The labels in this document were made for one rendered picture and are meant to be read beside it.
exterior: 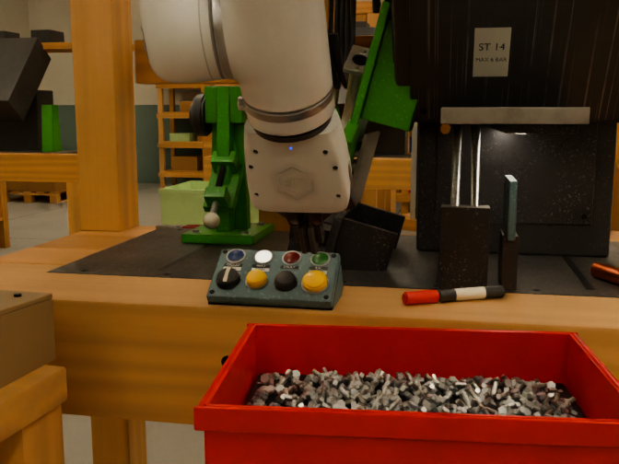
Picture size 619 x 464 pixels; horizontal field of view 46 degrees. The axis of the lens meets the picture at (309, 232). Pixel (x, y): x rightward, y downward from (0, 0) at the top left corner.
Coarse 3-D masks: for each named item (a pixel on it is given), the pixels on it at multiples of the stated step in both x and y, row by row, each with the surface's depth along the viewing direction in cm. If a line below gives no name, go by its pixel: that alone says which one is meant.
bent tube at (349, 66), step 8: (352, 48) 111; (360, 48) 111; (352, 56) 110; (360, 56) 111; (352, 64) 109; (360, 64) 112; (352, 72) 109; (360, 72) 108; (352, 80) 112; (360, 80) 111; (352, 88) 113; (352, 96) 114; (352, 104) 116; (344, 112) 117; (344, 120) 118; (344, 128) 118
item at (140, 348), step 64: (64, 320) 90; (128, 320) 88; (192, 320) 87; (256, 320) 85; (320, 320) 84; (384, 320) 82; (448, 320) 81; (512, 320) 80; (576, 320) 80; (128, 384) 90; (192, 384) 88
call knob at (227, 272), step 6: (222, 270) 87; (228, 270) 87; (234, 270) 87; (216, 276) 87; (222, 276) 87; (228, 276) 86; (234, 276) 86; (222, 282) 86; (228, 282) 86; (234, 282) 86
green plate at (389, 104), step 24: (384, 24) 100; (384, 48) 101; (384, 72) 102; (360, 96) 102; (384, 96) 102; (408, 96) 102; (360, 120) 104; (384, 120) 103; (408, 120) 102; (360, 144) 113
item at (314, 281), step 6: (306, 276) 85; (312, 276) 85; (318, 276) 85; (324, 276) 85; (306, 282) 85; (312, 282) 84; (318, 282) 84; (324, 282) 85; (306, 288) 85; (312, 288) 84; (318, 288) 84
